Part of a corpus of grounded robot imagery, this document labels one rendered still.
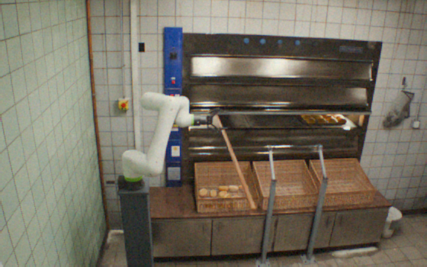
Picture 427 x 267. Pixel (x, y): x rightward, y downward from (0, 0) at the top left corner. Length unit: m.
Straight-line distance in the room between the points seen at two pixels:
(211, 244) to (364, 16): 2.59
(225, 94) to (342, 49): 1.21
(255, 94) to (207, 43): 0.66
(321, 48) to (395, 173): 1.79
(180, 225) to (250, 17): 1.95
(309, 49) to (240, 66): 0.68
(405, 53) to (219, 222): 2.48
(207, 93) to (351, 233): 2.01
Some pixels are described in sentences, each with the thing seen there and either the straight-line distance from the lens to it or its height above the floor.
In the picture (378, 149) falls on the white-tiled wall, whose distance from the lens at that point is 4.08.
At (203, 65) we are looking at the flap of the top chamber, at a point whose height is 1.80.
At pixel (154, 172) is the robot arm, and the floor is 1.38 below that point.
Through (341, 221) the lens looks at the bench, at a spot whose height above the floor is 0.42.
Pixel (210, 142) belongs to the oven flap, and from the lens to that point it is 3.41.
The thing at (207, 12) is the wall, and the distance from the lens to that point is 3.10.
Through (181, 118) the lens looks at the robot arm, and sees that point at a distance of 2.65.
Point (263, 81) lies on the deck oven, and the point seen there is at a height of 1.67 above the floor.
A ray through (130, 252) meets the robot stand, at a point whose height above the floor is 0.67.
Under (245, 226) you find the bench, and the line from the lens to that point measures 3.29.
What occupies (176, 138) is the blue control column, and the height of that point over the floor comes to 1.11.
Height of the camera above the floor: 2.43
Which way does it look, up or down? 21 degrees down
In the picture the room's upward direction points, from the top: 2 degrees clockwise
